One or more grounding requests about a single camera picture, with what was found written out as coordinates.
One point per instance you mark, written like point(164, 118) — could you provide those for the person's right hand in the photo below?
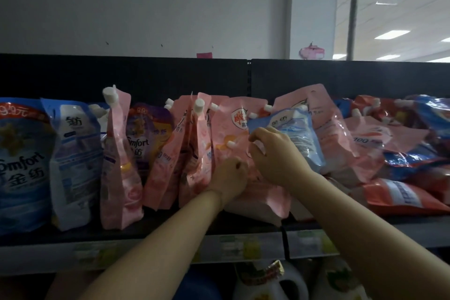
point(281, 159)

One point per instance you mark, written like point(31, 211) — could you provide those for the person's left hand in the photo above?
point(228, 178)

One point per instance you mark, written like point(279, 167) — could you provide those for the purple Comfort pouch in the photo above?
point(147, 127)

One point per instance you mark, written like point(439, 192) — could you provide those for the group of Chaoneng floral pouches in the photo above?
point(386, 141)

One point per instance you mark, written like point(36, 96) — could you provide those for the dark metal shelf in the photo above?
point(175, 74)

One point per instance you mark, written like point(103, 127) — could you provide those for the pile of softener pouches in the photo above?
point(74, 176)

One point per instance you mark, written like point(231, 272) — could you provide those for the person's left forearm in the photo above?
point(158, 250)

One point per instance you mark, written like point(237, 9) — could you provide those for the person's right forearm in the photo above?
point(369, 240)

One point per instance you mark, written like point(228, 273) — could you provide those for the white detergent jug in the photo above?
point(260, 275)
point(334, 282)

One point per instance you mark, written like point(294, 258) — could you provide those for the yellow price label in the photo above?
point(251, 248)
point(309, 241)
point(105, 254)

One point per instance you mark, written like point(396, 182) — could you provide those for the pink bagged item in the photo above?
point(312, 52)

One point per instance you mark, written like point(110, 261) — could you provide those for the pink sticky note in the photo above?
point(204, 55)

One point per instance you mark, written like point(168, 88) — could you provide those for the grey vertical pole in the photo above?
point(354, 11)

